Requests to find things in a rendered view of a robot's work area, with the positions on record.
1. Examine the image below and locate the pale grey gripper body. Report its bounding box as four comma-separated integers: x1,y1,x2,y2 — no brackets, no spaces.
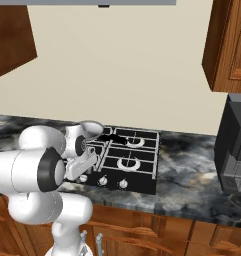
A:
64,147,98,182

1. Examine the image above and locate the black gas hob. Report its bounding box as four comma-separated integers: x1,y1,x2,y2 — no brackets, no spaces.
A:
63,125,162,196

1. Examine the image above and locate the brown wooden cupboard door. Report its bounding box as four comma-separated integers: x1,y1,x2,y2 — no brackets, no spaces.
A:
91,229,190,256
0,191,55,256

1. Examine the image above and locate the brown wooden drawer front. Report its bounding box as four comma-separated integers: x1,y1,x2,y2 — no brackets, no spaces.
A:
185,219,241,256
90,203,195,240

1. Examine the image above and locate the black microwave oven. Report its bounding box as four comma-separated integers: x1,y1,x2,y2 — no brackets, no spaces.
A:
214,93,241,196

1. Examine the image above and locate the grey extractor hood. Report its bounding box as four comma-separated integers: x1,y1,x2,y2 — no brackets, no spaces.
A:
23,0,177,8

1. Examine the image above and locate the silver pan with black handle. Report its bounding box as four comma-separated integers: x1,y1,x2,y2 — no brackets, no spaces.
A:
79,120,129,145

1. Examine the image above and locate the brown wooden drawer handle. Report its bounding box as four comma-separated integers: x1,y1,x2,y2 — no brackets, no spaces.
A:
214,240,241,256
87,220,159,238

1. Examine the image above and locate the brown wooden door handle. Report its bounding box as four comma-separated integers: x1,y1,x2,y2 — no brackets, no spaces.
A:
102,235,175,256

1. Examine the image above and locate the brown wooden wall cupboard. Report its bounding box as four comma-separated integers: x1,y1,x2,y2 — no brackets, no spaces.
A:
0,4,38,79

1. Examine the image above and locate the brown panelled wall cupboard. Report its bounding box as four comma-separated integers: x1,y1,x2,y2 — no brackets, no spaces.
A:
201,0,241,95

